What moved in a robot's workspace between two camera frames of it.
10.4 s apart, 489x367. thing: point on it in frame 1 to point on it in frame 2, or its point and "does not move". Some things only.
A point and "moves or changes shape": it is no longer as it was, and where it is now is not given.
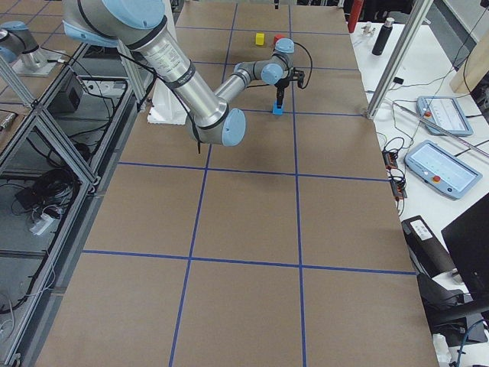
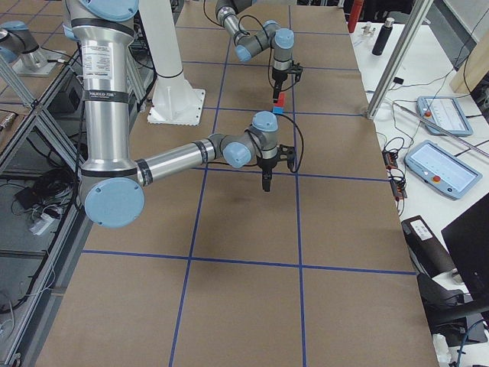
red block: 277,37 moves or changes shape
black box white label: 426,247 does not move
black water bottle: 382,39 does not move
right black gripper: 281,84 to 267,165
